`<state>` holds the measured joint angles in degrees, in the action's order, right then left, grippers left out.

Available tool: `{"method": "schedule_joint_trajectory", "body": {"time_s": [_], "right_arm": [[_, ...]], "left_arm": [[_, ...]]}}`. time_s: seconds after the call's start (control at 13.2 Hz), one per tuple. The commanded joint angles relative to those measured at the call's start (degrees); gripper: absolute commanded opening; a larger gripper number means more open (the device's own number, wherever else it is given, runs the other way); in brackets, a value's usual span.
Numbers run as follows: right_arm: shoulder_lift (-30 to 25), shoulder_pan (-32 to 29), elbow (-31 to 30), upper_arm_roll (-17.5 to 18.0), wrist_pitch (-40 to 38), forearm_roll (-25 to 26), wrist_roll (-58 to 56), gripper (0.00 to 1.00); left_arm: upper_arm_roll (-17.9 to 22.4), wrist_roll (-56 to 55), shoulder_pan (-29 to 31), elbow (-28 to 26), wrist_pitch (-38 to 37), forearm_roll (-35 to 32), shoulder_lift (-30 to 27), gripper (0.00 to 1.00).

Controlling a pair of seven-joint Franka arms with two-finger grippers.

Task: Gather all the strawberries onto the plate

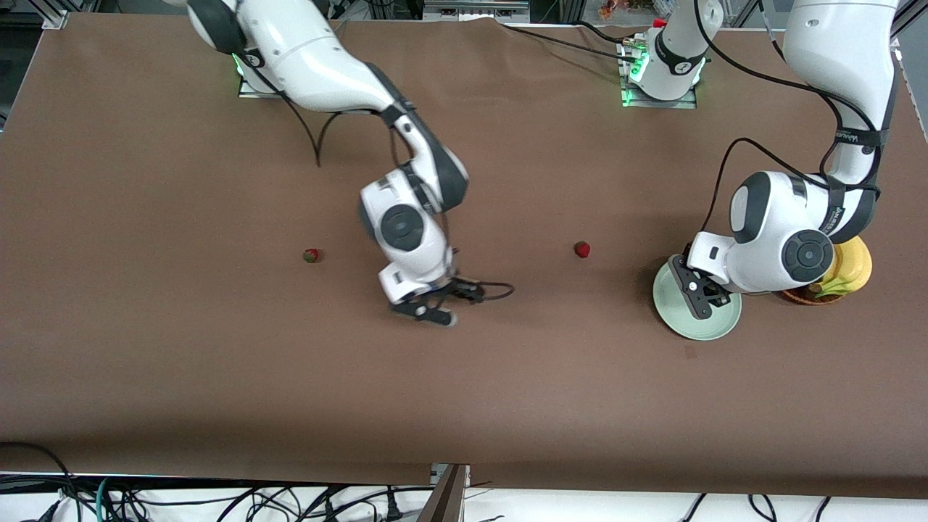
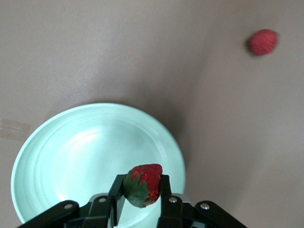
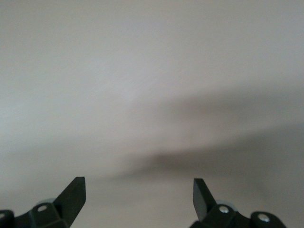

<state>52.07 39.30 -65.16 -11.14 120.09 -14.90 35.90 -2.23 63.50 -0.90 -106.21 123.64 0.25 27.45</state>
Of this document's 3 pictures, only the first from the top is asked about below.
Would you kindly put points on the greenish red strawberry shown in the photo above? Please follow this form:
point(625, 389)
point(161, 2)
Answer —
point(311, 255)

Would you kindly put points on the pale green round plate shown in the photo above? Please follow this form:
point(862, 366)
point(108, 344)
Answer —
point(689, 326)

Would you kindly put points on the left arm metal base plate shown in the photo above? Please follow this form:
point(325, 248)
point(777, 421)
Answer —
point(660, 104)

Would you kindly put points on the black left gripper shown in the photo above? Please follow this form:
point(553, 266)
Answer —
point(715, 302)

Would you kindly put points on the large yellow banana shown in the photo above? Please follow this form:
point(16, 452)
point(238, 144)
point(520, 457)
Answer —
point(859, 264)

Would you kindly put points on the brown table cover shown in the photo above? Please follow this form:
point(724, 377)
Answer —
point(464, 406)

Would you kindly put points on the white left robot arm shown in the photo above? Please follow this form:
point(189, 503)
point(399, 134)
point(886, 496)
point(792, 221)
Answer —
point(841, 43)

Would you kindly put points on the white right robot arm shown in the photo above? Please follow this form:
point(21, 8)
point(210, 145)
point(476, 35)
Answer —
point(319, 58)

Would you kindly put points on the brown wicker basket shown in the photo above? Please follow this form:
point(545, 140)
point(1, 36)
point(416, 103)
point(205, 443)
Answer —
point(805, 298)

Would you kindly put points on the aluminium rail with slots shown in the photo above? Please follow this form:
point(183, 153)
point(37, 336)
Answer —
point(471, 9)

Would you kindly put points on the small aluminium corner bracket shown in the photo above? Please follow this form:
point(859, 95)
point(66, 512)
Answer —
point(56, 19)

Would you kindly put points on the orange background object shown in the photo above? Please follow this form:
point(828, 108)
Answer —
point(612, 9)

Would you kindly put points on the aluminium frame profile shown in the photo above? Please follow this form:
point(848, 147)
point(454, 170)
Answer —
point(449, 500)

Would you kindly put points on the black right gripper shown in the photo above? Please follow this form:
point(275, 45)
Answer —
point(457, 288)

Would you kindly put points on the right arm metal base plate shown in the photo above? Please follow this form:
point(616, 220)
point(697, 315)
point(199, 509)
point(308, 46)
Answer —
point(250, 92)

